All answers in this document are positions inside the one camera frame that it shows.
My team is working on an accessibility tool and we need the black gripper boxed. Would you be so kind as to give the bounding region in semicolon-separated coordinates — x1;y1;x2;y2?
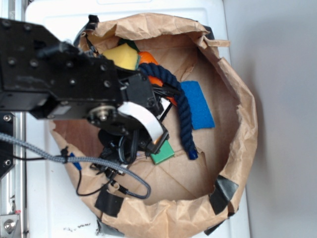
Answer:
117;69;180;154

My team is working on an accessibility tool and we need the green rectangular block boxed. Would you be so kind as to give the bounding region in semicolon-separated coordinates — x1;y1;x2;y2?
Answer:
150;140;175;165

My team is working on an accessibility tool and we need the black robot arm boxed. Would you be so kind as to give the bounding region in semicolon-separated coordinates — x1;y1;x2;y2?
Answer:
0;18;169;154

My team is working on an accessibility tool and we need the blue sponge cloth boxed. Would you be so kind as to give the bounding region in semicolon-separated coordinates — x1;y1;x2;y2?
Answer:
181;81;215;130

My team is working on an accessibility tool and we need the orange plastic carrot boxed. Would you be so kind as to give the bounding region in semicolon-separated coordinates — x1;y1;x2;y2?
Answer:
138;52;177;106

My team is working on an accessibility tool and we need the brown paper bag bin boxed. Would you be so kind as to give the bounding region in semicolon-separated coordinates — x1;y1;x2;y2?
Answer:
48;12;259;238

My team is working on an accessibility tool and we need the yellow green sponge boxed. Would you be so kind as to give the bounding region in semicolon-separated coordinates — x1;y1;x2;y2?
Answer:
102;43;139;70

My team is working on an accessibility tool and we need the white plastic tray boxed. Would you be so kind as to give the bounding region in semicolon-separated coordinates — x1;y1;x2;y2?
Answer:
24;0;251;238

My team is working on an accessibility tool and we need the white flat ribbon cable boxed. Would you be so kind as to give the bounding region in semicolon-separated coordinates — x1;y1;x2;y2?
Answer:
117;101;163;145

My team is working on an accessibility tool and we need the dark blue rope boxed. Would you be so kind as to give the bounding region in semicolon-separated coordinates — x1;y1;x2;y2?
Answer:
138;62;198;160

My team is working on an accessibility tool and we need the grey braided cable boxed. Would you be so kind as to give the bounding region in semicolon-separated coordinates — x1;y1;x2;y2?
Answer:
0;132;152;199

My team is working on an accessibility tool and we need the thin black wire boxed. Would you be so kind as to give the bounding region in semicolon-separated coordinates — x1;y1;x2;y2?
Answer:
12;147;117;196

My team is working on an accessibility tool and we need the black mounting bracket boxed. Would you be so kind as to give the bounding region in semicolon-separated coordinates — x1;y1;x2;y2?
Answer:
0;112;14;179

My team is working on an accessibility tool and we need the aluminium frame rail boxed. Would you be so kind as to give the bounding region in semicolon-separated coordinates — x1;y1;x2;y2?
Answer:
0;0;29;238

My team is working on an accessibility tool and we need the metal corner bracket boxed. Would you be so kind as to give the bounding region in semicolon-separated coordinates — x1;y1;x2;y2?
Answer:
0;214;20;238

